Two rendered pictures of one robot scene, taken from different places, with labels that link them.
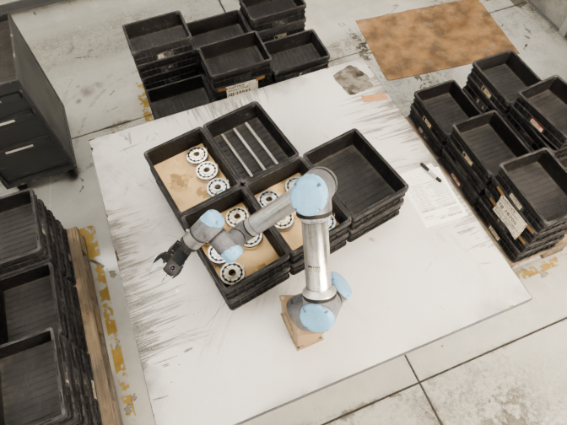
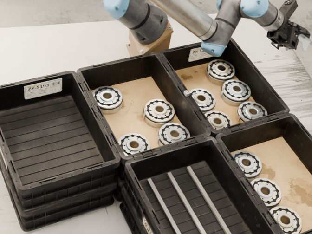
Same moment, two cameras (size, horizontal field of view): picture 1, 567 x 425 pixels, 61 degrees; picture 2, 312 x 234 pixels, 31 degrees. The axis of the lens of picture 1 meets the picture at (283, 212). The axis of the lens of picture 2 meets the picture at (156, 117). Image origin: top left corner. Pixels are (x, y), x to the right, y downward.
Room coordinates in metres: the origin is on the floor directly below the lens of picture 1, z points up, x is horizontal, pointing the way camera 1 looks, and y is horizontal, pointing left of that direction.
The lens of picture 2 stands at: (2.30, -0.10, 2.19)
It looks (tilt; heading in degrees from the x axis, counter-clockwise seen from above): 47 degrees down; 175
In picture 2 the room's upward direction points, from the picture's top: 11 degrees clockwise
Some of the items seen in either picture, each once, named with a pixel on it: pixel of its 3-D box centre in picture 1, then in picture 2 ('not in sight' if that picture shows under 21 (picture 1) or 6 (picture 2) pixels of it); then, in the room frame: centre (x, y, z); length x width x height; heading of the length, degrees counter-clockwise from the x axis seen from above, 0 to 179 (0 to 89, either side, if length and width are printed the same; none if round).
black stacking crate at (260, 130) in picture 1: (251, 147); (197, 213); (1.43, 0.14, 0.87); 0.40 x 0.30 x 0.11; 29
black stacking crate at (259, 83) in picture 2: (235, 242); (218, 93); (0.93, 0.21, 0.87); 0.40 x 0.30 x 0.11; 29
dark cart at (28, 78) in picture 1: (13, 112); not in sight; (2.15, 1.64, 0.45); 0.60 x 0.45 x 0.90; 19
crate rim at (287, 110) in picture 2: (234, 236); (222, 82); (0.93, 0.21, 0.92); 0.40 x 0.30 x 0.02; 29
